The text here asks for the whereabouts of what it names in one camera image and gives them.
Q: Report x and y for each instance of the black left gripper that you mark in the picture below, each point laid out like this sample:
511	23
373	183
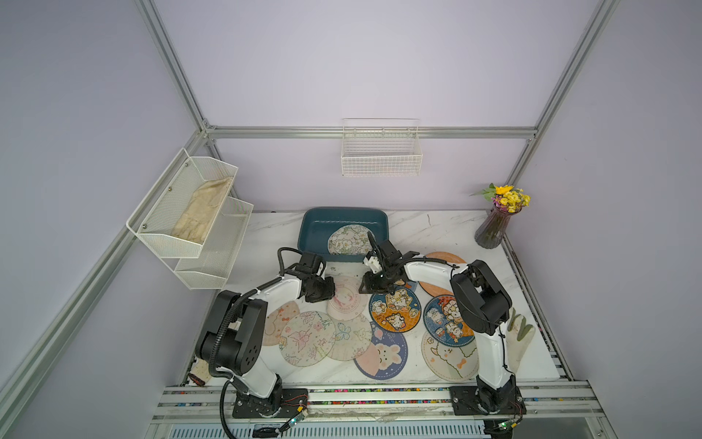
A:
328	293

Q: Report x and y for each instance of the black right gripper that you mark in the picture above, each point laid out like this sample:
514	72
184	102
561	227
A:
385	263

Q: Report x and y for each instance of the pink rainbow circle coaster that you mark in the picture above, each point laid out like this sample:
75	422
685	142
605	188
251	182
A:
347	303

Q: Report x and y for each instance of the green white floral coaster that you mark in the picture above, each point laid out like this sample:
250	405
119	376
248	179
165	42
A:
352	240

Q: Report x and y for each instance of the teal orange cats coaster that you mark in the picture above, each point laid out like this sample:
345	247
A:
396	312

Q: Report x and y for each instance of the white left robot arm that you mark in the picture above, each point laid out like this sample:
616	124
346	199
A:
231	339

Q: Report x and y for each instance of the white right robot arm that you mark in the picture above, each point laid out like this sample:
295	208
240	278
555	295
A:
482	303

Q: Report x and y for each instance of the teal plastic storage box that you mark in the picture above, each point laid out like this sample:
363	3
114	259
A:
319	223

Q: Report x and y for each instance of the plain orange coaster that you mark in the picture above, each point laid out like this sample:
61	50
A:
450	260

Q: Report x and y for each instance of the cream pink bow coaster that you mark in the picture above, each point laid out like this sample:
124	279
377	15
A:
307	339

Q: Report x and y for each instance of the teal red cartoon coaster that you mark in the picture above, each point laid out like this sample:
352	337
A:
444	322

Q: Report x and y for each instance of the purple pink bunny coaster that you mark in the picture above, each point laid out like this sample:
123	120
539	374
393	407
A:
386	356

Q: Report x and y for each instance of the ribbed glass vase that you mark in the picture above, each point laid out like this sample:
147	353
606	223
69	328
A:
492	231

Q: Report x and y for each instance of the lower white mesh shelf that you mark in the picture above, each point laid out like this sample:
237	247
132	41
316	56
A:
213	267

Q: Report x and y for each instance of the white mesh shelf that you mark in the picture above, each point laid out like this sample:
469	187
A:
155	220
213	267

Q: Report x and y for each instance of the cream dog bone coaster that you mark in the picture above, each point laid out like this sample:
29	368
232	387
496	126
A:
454	364

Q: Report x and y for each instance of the yellow flower bouquet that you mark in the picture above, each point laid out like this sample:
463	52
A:
507	199

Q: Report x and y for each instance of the cream glove in shelf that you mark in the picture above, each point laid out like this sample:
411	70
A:
196	221

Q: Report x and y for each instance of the white green glove on table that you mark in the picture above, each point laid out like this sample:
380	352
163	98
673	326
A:
519	335

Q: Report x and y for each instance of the upper white mesh shelf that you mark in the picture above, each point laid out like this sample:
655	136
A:
155	220

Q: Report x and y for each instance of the white wire wall basket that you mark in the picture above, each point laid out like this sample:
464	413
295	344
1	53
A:
381	147

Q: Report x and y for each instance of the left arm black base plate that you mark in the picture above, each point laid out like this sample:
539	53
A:
283	403

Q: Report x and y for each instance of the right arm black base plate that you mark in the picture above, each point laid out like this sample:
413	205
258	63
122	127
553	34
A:
484	400

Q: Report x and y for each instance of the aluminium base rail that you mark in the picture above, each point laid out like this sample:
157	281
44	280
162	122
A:
389	403

